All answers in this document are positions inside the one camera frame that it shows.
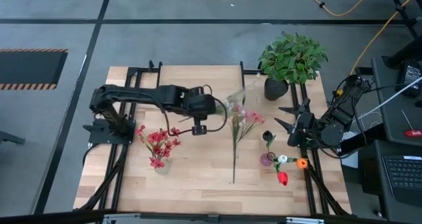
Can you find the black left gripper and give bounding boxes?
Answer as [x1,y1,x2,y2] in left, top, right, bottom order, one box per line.
[187,85,218,136]

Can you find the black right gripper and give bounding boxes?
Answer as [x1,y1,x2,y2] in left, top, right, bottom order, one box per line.
[274,98,316,148]

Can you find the pink artificial flower bunch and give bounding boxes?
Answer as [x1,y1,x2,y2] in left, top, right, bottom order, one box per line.
[227,103,266,184]

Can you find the white artificial tulip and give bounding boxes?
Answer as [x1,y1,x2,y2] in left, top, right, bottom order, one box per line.
[272,154,289,167]

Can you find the orange artificial tulip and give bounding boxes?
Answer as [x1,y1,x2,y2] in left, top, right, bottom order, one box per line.
[286,157,309,170]

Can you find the purple glass vase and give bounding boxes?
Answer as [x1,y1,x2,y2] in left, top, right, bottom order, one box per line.
[259,152,276,167]

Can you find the red artificial flower bunch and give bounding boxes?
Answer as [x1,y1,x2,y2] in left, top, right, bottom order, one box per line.
[135,125,182,171]

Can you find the red artificial tulip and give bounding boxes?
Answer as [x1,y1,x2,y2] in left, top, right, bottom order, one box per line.
[272,163,289,187]

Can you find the clear glass vase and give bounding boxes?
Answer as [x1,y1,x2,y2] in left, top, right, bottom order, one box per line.
[153,157,172,176]

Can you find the potted green plant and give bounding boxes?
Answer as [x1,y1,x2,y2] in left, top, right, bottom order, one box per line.
[258,31,329,102]

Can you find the white paper sheet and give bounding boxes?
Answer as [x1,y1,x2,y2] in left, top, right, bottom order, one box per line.
[338,148,359,169]

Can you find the dark grey desk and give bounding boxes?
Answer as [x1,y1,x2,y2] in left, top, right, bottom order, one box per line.
[371,56,422,148]

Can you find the laptop keyboard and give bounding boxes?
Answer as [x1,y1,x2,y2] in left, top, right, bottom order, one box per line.
[381,154,422,208]

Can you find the black handheld screen device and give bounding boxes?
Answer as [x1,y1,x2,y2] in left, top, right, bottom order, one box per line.
[396,59,422,99]

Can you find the black stand legs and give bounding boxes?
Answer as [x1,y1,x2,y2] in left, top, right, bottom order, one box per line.
[382,0,422,70]

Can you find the black hazard-striped floor mat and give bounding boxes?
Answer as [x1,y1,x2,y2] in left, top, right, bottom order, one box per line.
[0,48,69,91]

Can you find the black rig crossbar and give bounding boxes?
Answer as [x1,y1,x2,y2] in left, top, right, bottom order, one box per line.
[0,209,422,224]

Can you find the dark furniture foot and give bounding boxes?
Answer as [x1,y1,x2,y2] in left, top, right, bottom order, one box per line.
[0,130,26,146]

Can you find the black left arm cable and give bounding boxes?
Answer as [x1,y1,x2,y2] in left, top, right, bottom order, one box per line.
[161,84,229,136]

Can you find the wooden shelf with black frame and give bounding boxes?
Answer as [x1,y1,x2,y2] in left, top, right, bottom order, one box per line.
[154,61,247,115]

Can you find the yellow extension cable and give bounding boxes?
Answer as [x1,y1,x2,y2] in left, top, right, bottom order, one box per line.
[332,0,422,100]
[275,0,375,17]

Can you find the black aluminium table frame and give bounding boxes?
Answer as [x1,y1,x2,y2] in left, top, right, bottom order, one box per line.
[74,59,353,217]

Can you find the silver bracket plate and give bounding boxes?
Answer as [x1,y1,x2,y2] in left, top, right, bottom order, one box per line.
[286,216,326,224]
[102,213,142,224]

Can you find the white cable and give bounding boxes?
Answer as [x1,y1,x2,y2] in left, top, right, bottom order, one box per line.
[357,76,422,119]

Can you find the red-handled screwdriver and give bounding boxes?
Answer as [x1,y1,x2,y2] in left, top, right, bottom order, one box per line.
[400,109,422,138]

